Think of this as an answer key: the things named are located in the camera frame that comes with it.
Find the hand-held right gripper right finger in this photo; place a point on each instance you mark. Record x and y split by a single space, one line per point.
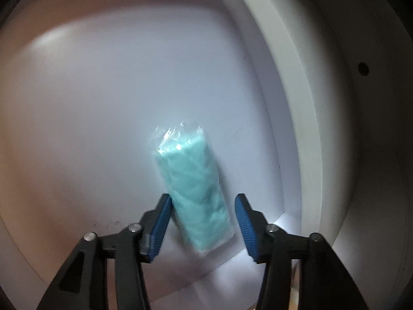
246 229

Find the teal cloth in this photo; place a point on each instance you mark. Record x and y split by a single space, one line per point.
193 184

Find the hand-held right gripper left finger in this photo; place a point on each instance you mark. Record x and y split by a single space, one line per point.
158 229

